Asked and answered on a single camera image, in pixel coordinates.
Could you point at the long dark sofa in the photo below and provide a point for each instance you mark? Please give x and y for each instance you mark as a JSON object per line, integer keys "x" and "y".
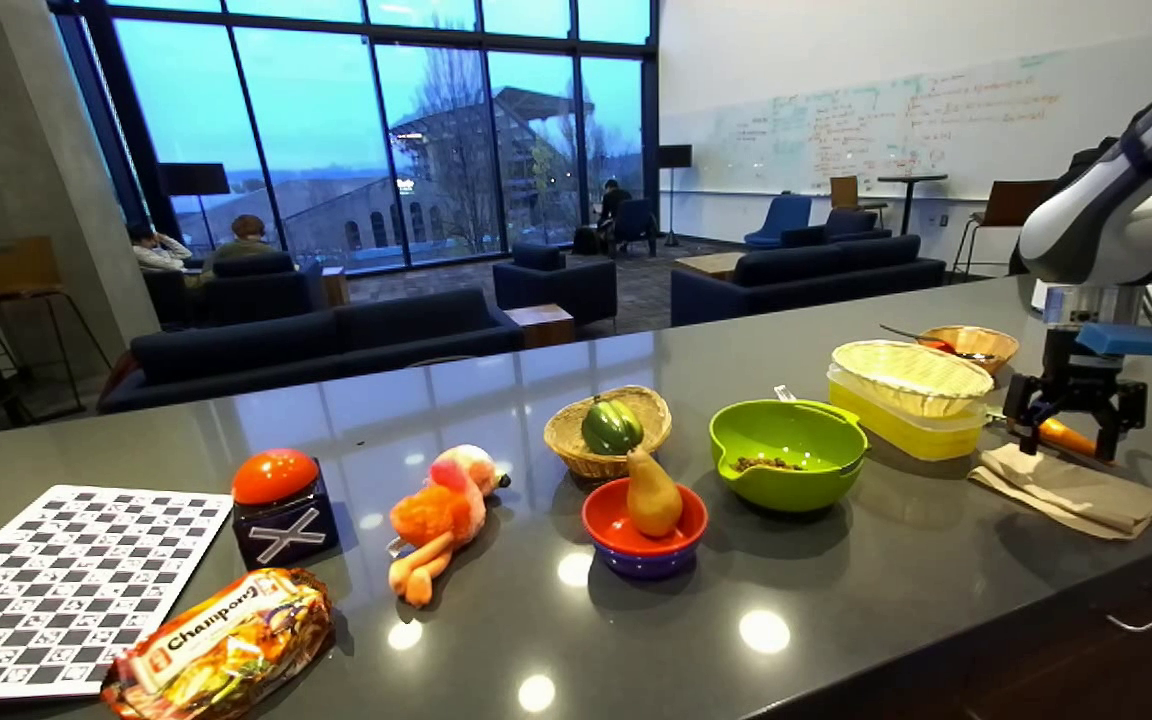
{"x": 309, "y": 341}

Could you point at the checkerboard calibration sheet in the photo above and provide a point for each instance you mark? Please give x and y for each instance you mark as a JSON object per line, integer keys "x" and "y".
{"x": 70, "y": 587}

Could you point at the dark blue armchair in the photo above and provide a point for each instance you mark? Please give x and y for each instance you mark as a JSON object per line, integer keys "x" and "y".
{"x": 563, "y": 286}

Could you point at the dark wood counter cabinet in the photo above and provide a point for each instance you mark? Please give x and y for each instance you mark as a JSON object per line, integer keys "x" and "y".
{"x": 1070, "y": 667}

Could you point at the green plastic bowl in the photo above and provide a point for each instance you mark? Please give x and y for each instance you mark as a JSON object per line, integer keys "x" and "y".
{"x": 801, "y": 486}

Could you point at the brown chair metal legs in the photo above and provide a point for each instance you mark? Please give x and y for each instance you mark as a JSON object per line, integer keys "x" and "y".
{"x": 1018, "y": 202}

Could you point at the red toy fruit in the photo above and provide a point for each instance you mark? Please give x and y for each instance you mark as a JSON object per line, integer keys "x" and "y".
{"x": 945, "y": 344}

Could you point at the green toy vegetable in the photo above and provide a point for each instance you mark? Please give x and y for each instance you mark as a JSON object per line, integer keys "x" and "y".
{"x": 610, "y": 424}

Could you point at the low wooden coffee table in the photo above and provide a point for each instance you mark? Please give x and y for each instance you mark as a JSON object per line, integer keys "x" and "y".
{"x": 541, "y": 322}

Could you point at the white upright box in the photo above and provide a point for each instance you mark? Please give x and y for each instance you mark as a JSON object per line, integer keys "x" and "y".
{"x": 1050, "y": 301}

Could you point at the orange pink plush toy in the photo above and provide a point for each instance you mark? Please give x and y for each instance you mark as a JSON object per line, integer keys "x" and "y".
{"x": 442, "y": 512}

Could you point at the small wicker basket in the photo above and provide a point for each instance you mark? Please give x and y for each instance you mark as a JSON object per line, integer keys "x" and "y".
{"x": 568, "y": 444}

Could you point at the seated person by window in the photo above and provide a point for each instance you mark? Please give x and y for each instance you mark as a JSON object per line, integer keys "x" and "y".
{"x": 613, "y": 206}

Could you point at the black monitor on stand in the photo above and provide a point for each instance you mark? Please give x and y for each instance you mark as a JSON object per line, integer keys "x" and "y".
{"x": 193, "y": 178}

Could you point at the dark occupied armchair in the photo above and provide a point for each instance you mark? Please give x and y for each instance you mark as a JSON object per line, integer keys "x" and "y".
{"x": 258, "y": 289}

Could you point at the yellow toy pear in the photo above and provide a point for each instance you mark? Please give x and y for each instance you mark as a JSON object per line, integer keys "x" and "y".
{"x": 653, "y": 501}

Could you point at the beige cloth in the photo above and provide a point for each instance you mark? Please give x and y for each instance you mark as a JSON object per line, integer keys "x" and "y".
{"x": 1081, "y": 501}

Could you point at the person in dark top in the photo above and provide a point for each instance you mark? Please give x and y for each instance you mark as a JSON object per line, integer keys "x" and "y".
{"x": 246, "y": 240}

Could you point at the orange toy carrot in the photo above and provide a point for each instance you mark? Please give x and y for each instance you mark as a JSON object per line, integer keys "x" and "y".
{"x": 1066, "y": 436}

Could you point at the orange snack packet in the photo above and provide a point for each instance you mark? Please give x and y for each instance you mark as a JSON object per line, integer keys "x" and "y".
{"x": 221, "y": 646}

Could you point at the dark armchair by window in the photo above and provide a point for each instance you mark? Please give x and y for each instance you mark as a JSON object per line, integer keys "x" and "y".
{"x": 639, "y": 225}

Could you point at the wooden bar stool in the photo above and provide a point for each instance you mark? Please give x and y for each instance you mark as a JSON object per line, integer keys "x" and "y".
{"x": 19, "y": 267}

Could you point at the wooden chair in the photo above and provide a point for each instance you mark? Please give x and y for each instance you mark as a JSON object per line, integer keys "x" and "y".
{"x": 845, "y": 192}

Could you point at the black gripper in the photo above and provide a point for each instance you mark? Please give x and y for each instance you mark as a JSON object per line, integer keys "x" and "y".
{"x": 1077, "y": 372}

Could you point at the dark blue sofa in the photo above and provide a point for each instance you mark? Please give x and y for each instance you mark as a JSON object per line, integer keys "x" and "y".
{"x": 801, "y": 275}

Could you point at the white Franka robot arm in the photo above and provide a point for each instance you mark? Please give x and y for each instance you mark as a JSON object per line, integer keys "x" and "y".
{"x": 1108, "y": 212}

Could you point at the black wall screen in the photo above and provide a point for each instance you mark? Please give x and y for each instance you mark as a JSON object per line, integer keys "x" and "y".
{"x": 676, "y": 159}

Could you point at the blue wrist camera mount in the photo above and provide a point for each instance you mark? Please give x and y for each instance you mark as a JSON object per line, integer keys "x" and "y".
{"x": 1148, "y": 341}

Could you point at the person in white shirt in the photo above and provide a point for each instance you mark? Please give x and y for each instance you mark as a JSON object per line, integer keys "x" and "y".
{"x": 161, "y": 252}

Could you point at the small wooden side table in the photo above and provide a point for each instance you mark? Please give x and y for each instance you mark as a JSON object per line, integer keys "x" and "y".
{"x": 332, "y": 289}

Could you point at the small red bowl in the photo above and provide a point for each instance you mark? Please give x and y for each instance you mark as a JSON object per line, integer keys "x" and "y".
{"x": 639, "y": 548}

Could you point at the yellow plastic container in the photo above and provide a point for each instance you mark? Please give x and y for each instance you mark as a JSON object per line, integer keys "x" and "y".
{"x": 898, "y": 434}

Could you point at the black box orange button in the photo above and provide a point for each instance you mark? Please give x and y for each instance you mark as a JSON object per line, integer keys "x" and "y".
{"x": 285, "y": 524}

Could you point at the large wicker bowl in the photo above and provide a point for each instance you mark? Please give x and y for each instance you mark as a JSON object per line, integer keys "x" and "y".
{"x": 989, "y": 349}

